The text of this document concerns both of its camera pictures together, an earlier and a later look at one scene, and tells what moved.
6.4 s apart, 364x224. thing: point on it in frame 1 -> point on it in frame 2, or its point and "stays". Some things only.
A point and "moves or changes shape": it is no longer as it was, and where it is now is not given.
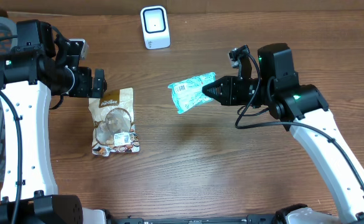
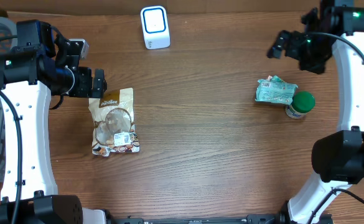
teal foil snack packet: [188, 94] moves or changes shape
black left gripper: [98, 82] stays
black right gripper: [230, 98] -> [292, 41]
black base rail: [253, 219] stays
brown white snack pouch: [113, 128] stays
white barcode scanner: [155, 27] stays
